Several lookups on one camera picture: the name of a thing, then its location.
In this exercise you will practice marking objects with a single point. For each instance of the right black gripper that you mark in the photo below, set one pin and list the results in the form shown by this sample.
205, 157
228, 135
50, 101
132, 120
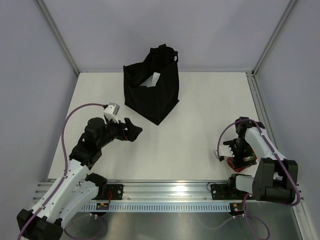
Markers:
238, 159

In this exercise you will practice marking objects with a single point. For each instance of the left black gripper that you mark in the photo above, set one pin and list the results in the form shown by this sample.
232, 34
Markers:
129, 134

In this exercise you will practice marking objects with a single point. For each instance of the red dish soap bottle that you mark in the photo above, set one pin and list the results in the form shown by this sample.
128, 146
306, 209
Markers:
238, 167

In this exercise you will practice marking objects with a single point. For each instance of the white frosted bottle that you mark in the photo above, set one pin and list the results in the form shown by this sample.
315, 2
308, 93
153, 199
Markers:
151, 81

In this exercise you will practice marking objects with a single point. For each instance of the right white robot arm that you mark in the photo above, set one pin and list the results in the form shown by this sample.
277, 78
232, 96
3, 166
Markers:
275, 179

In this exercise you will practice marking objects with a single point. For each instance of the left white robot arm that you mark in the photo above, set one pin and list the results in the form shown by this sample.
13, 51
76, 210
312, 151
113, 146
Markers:
48, 218

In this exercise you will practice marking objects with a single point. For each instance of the black canvas bag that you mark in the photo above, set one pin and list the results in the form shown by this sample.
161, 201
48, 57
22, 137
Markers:
153, 103

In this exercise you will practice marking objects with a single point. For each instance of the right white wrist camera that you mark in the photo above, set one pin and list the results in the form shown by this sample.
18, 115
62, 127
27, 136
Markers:
225, 151

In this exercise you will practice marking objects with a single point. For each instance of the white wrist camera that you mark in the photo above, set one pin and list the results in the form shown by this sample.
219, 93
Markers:
110, 112
225, 151

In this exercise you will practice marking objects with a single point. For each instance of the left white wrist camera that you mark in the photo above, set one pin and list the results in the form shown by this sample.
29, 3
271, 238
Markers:
110, 112

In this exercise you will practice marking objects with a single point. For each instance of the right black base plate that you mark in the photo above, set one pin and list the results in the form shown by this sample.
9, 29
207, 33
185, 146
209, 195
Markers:
225, 192

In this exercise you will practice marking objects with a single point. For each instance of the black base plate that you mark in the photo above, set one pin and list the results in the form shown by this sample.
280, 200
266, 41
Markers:
112, 191
225, 192

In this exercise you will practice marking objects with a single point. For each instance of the aluminium mounting rail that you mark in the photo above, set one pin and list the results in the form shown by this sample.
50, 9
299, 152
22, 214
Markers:
153, 191

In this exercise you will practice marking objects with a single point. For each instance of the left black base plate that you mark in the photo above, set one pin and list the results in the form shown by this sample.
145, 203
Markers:
112, 191

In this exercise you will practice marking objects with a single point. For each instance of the white slotted cable duct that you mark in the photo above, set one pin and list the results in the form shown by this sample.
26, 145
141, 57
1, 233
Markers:
158, 207

